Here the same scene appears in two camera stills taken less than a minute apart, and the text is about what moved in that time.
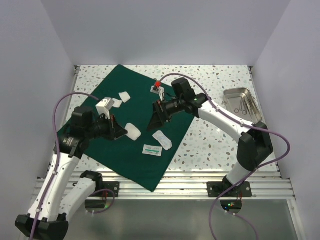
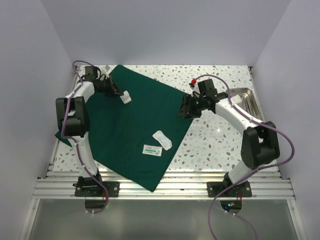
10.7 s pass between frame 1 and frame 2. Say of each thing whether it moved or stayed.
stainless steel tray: stayed
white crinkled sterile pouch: stayed
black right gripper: moved
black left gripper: moved
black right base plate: stayed
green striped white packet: stayed
